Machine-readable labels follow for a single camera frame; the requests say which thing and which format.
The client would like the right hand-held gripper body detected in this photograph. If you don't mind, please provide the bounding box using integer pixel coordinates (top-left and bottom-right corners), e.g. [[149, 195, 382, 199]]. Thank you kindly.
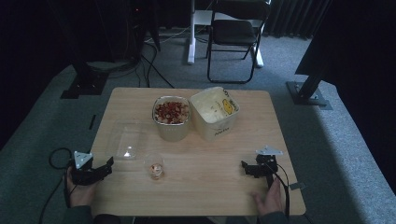
[[255, 145, 284, 189]]

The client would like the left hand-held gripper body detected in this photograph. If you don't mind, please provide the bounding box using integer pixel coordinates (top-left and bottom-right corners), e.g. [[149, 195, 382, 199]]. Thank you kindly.
[[70, 150, 101, 187]]

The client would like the person's left hand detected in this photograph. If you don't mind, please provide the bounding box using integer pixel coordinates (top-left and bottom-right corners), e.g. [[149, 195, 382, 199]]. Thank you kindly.
[[63, 165, 98, 208]]

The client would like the person's right hand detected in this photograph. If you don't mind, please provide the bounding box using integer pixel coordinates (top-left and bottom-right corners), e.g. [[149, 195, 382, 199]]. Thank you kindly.
[[249, 176, 285, 217]]

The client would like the clear plastic lid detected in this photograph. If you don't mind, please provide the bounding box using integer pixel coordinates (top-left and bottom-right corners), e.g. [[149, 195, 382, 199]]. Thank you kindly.
[[107, 119, 146, 161]]

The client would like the small glass cup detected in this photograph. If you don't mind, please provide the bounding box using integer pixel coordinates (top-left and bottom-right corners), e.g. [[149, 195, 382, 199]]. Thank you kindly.
[[143, 153, 166, 182]]

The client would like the cream container with yellow print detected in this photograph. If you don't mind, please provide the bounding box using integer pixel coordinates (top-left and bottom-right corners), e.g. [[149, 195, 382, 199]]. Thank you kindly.
[[189, 86, 241, 142]]

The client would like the clear container of red dried fruit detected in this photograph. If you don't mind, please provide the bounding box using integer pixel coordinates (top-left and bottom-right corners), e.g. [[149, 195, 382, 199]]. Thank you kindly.
[[151, 95, 191, 143]]

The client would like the black slanted stand with base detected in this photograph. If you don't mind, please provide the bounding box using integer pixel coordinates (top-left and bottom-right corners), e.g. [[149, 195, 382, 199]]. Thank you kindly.
[[285, 62, 333, 111]]

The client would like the black folding chair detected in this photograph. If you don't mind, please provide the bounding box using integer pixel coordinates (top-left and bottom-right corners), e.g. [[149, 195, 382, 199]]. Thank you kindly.
[[206, 0, 271, 85]]

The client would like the dark curtain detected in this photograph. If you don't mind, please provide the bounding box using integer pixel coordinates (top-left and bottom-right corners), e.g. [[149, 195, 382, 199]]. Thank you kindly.
[[264, 0, 331, 41]]

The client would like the left hand-held gripper cable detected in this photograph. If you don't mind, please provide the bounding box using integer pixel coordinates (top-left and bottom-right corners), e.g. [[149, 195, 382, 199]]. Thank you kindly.
[[37, 147, 76, 224]]

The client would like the hand-held gripper cable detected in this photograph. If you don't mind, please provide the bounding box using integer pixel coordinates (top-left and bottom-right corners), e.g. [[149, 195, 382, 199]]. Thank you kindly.
[[37, 147, 76, 224], [270, 162, 291, 218]]

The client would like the right hand-held gripper cable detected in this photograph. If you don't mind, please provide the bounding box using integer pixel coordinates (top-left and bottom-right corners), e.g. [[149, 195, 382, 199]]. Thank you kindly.
[[270, 162, 291, 218]]

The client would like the black stand with base plate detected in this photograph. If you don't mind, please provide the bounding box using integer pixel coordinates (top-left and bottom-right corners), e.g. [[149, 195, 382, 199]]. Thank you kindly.
[[59, 60, 110, 101]]

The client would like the black floor cable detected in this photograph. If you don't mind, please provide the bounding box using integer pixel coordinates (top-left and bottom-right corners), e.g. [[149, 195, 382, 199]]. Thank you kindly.
[[136, 40, 176, 90]]

